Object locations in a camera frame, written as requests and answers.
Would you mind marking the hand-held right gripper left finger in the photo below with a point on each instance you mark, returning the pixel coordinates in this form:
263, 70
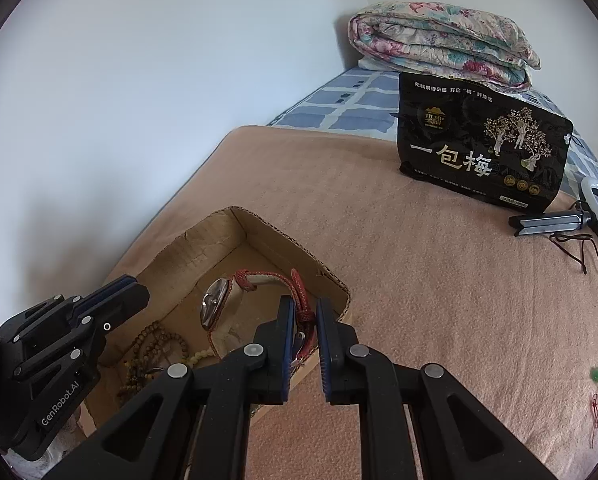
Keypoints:
289, 340

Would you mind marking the cardboard box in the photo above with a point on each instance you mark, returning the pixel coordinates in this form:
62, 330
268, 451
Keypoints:
274, 250

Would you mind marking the folded black tripod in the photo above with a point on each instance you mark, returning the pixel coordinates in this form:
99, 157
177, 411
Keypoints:
549, 222

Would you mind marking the black snack bag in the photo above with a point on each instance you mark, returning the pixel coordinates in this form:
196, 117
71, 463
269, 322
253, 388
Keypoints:
479, 145

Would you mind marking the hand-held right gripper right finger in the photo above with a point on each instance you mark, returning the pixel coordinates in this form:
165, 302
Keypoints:
324, 345

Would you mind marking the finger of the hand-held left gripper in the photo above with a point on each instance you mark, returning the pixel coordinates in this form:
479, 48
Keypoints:
109, 315
69, 310

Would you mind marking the blue checked bed sheet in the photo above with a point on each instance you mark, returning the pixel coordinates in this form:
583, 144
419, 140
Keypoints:
349, 105

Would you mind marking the folded floral quilt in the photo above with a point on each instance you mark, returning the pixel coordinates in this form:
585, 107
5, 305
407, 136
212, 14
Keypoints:
439, 40

